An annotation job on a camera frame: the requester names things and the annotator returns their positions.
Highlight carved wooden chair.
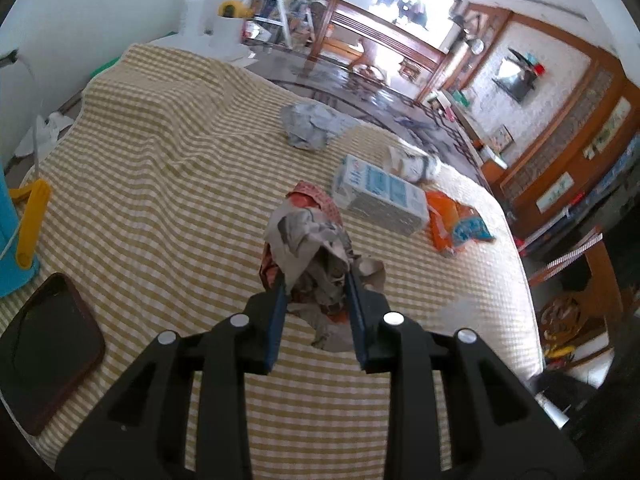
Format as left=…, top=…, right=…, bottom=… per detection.
left=540, top=242, right=632, bottom=361

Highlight red grey paper wad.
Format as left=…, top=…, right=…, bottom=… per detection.
left=257, top=182, right=363, bottom=318

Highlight hanging clothes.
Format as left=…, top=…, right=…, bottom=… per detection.
left=375, top=0, right=431, bottom=28

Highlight yellow checked tablecloth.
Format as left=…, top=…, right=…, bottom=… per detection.
left=22, top=42, right=543, bottom=480

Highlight white crumpled cup wrapper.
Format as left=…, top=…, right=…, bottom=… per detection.
left=382, top=145, right=442, bottom=183

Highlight floral crumpled paper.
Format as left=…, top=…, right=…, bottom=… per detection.
left=287, top=257, right=387, bottom=353

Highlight wall television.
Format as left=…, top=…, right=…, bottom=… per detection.
left=492, top=57, right=536, bottom=103

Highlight white blue carton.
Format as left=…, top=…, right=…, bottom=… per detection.
left=331, top=154, right=431, bottom=235

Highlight orange snack packet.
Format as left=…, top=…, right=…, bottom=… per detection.
left=425, top=190, right=496, bottom=258

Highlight phone in brown case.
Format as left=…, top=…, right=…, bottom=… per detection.
left=0, top=272, right=106, bottom=436

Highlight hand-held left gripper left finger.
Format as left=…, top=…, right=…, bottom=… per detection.
left=55, top=275, right=290, bottom=480

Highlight blue bin with yellow handle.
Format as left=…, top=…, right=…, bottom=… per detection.
left=0, top=160, right=52, bottom=298

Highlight low television cabinet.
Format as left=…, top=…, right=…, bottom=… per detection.
left=425, top=90, right=511, bottom=186

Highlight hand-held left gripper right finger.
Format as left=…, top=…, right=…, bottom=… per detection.
left=344, top=267, right=583, bottom=480

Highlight white plastic bag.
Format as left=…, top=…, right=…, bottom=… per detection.
left=15, top=112, right=76, bottom=158

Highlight white stepladder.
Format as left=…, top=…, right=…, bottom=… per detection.
left=242, top=0, right=316, bottom=51

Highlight wooden bench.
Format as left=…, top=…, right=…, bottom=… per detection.
left=307, top=0, right=451, bottom=103

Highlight grey crumpled paper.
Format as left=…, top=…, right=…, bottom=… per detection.
left=279, top=101, right=362, bottom=153

